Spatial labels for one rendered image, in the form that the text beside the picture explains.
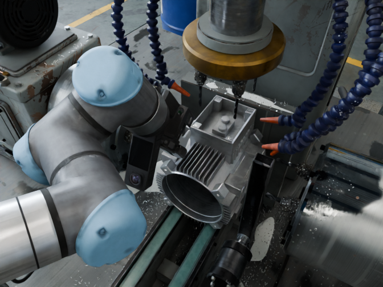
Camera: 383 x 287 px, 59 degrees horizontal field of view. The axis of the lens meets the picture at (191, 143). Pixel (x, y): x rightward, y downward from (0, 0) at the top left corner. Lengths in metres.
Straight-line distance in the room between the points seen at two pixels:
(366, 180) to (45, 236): 0.52
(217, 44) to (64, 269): 0.67
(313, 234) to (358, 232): 0.07
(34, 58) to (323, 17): 0.67
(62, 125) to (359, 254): 0.51
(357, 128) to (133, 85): 1.02
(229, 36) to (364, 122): 0.88
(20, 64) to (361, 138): 1.07
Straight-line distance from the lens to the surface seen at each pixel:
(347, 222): 0.64
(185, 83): 0.83
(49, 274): 0.97
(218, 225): 0.78
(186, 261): 0.79
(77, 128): 0.44
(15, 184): 1.16
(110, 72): 0.41
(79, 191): 0.36
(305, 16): 0.78
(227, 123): 0.74
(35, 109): 0.90
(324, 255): 0.68
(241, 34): 0.57
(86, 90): 0.41
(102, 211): 0.35
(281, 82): 0.86
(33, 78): 0.89
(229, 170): 0.72
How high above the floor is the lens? 1.64
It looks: 47 degrees down
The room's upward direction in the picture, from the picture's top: straight up
